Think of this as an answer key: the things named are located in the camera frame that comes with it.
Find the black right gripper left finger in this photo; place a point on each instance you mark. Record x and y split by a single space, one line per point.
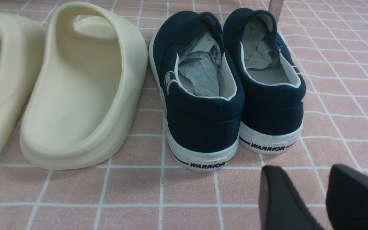
280 206

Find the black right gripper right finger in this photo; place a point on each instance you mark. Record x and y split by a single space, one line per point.
347 198

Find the pink checkered tablecloth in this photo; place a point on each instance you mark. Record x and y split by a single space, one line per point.
142 187

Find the cream right slide sandal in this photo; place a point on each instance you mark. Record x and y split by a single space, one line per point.
84 100

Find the navy slip-on shoe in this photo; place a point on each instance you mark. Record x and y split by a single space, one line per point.
272 116
201 92

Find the cream left slide sandal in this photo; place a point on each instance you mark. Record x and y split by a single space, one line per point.
22 45

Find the cream slide sandal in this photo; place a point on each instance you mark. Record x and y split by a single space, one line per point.
22 45
84 100

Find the metal shoe rack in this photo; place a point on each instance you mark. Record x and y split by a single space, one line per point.
275 8

